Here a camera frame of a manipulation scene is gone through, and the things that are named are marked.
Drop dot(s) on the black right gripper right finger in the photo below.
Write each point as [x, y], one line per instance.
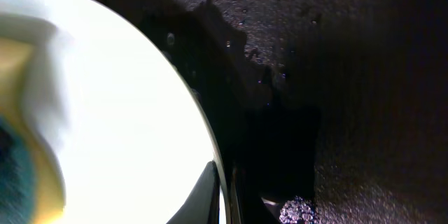
[246, 206]

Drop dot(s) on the mint green plate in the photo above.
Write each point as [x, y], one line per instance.
[122, 129]

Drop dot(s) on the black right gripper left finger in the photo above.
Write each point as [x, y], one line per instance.
[203, 203]

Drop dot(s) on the black round tray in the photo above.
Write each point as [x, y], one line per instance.
[335, 109]

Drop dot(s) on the green scouring sponge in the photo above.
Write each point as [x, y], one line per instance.
[31, 192]

